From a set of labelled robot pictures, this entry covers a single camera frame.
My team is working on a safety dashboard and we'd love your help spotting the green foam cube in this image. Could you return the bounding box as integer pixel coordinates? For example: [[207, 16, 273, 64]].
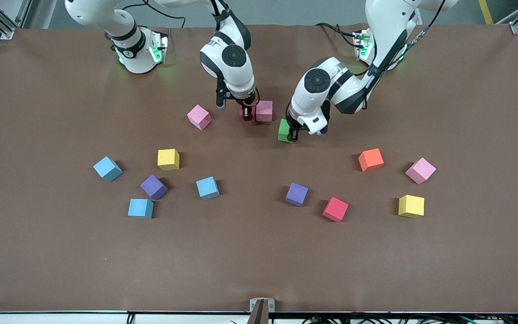
[[277, 118, 294, 144]]

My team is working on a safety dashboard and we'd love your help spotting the pink foam cube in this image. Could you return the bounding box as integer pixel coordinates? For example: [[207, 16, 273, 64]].
[[255, 100, 273, 123], [405, 157, 437, 185], [187, 104, 212, 131]]

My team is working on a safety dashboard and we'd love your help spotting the purple foam cube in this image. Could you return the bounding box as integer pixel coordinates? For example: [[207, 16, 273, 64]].
[[285, 182, 309, 207], [140, 174, 169, 201]]

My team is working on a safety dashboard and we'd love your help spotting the blue foam cube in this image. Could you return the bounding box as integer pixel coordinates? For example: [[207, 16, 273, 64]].
[[93, 156, 123, 183], [196, 176, 220, 201], [127, 198, 155, 220]]

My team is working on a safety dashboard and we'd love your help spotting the orange foam cube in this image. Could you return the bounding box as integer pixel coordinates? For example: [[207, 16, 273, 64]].
[[358, 148, 384, 173]]

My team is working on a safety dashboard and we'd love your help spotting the yellow foam cube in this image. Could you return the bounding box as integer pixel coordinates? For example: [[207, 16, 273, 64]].
[[157, 148, 180, 171], [398, 194, 425, 219]]

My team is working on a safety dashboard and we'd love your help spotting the brown table mat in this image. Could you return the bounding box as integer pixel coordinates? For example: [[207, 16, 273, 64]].
[[0, 22, 518, 314]]

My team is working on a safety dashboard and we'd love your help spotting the yellow floor tape line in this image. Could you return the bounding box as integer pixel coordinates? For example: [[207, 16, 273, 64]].
[[478, 0, 495, 25]]

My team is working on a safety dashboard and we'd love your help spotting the grey metal camera bracket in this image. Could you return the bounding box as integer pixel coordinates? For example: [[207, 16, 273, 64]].
[[246, 298, 276, 324]]

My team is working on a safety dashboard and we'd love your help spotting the black cable bundle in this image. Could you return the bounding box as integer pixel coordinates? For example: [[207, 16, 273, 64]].
[[126, 313, 518, 324]]

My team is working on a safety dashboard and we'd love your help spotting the white table edge rail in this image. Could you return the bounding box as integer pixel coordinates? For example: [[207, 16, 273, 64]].
[[0, 310, 518, 324]]

